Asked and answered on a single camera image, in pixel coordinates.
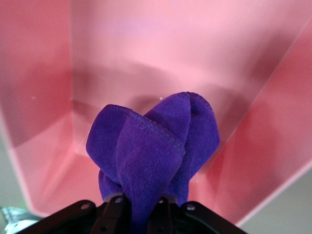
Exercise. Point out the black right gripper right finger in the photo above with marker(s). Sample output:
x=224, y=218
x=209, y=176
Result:
x=190, y=219

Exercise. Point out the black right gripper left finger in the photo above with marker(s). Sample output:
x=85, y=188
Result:
x=109, y=219

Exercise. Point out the purple microfiber cloth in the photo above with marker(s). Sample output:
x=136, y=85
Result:
x=151, y=151

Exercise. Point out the pink plastic rectangular box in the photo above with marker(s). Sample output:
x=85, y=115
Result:
x=170, y=48

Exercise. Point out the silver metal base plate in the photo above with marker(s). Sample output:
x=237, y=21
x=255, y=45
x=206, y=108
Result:
x=14, y=219

